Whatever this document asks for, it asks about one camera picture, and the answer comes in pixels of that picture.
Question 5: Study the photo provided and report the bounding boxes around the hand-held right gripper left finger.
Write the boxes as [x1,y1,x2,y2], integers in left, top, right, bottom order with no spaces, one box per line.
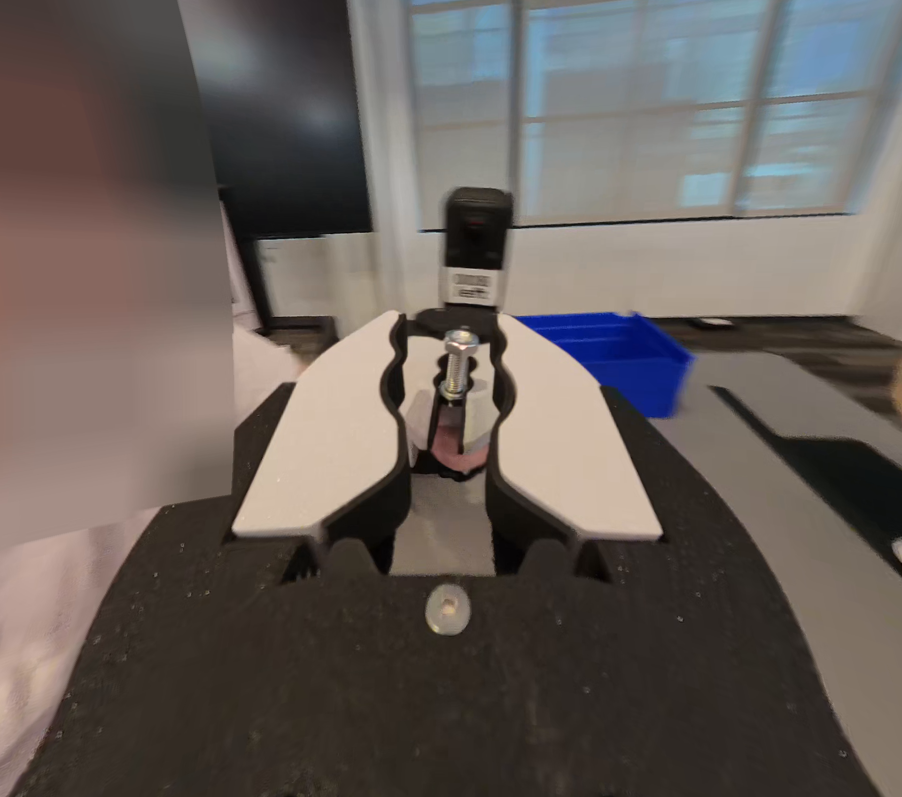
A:
[231,310,413,548]

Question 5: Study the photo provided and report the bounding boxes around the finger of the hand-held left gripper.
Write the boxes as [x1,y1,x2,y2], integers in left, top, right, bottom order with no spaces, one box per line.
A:
[406,387,443,454]
[462,387,500,451]

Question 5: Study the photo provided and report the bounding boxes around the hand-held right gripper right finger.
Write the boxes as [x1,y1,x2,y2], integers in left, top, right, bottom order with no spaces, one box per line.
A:
[485,312,665,543]

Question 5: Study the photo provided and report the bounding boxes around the silver hex bolt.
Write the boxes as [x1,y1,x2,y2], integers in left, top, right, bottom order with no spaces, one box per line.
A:
[438,349,474,402]

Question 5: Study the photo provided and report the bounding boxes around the blue plastic bin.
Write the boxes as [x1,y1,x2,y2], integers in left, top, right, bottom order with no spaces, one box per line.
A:
[518,311,695,419]

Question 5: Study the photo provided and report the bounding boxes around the black monitor stand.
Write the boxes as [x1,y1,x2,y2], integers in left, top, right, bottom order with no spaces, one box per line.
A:
[218,184,339,336]

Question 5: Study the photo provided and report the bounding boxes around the large window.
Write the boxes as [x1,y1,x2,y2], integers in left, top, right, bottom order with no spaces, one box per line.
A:
[405,0,902,227]

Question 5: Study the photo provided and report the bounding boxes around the black monitor screen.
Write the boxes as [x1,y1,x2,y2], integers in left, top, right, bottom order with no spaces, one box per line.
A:
[169,0,374,241]

